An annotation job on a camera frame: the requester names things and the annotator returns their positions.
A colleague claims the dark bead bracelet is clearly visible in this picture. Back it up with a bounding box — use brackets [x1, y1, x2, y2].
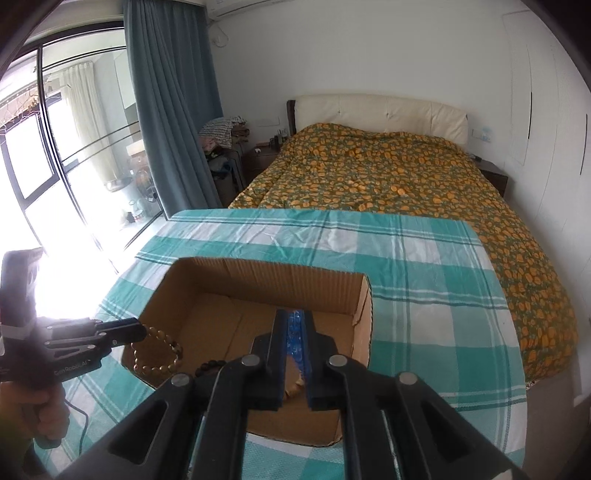
[194, 358, 229, 377]

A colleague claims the brown wooden bead bracelet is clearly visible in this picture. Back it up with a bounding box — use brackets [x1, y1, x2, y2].
[130, 324, 187, 375]

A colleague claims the blue crystal bracelet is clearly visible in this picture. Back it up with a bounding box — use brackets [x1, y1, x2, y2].
[284, 309, 309, 377]

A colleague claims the left hand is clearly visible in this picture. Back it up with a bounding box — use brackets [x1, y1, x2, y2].
[1, 382, 70, 441]

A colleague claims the teal plaid table cloth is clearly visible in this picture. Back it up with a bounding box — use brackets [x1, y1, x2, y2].
[60, 209, 527, 479]

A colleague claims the open cardboard box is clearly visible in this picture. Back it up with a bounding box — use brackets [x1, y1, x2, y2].
[120, 256, 375, 447]

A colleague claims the sliding glass door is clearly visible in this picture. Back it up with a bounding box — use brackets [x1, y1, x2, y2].
[1, 24, 164, 267]

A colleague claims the dark right nightstand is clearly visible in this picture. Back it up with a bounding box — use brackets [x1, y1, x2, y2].
[474, 157, 509, 197]

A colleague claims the dark nightstand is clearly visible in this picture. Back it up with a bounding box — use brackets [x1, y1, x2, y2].
[242, 144, 279, 185]
[474, 157, 509, 197]

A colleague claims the bed with orange floral duvet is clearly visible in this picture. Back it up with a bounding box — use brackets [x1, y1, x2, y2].
[231, 123, 578, 382]

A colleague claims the dark left nightstand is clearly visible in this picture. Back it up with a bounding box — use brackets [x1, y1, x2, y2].
[242, 144, 279, 185]

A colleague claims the pile of clothes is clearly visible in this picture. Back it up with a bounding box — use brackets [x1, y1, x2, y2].
[198, 116, 249, 207]

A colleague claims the cream padded headboard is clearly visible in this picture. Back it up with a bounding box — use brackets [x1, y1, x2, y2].
[287, 94, 469, 148]

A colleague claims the blue curtain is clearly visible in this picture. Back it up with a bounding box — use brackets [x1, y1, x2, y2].
[123, 1, 222, 217]

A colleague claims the white wardrobe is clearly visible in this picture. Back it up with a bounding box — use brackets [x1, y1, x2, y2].
[500, 8, 591, 324]

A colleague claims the white air conditioner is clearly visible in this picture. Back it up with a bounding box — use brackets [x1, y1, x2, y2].
[205, 0, 259, 20]

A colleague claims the black cable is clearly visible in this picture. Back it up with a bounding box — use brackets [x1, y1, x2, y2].
[64, 398, 91, 462]

